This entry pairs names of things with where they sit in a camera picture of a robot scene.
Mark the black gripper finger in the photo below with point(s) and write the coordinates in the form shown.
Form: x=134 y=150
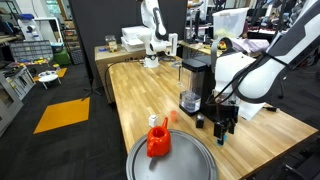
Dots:
x=218 y=130
x=231 y=126

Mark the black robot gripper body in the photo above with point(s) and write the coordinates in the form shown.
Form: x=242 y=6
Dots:
x=226 y=115

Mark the small blue plastic cup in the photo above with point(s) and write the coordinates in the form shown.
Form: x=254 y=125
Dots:
x=220 y=141

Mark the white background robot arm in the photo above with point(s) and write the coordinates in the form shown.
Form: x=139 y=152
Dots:
x=155 y=38

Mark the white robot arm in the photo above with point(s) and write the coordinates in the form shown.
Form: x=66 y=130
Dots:
x=245 y=82

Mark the black white-capped small bottle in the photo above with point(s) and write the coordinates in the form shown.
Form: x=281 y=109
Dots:
x=199 y=121

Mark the black Keurig coffee maker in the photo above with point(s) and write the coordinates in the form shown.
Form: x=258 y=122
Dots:
x=196 y=84

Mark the round grey metal tray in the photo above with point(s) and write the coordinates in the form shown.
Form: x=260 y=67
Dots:
x=188 y=159

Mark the small orange plastic cup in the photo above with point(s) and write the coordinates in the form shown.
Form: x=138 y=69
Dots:
x=173 y=115

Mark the white small bottle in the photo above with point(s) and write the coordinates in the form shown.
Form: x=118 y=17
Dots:
x=153 y=120

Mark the clear plastic storage bin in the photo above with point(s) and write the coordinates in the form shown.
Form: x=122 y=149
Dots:
x=229 y=23

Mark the white boxes stack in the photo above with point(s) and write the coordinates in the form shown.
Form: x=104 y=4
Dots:
x=130 y=38

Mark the orange floor mat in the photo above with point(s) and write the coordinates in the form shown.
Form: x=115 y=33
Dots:
x=63 y=114

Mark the small white round table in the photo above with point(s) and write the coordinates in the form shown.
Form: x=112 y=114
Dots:
x=48 y=76

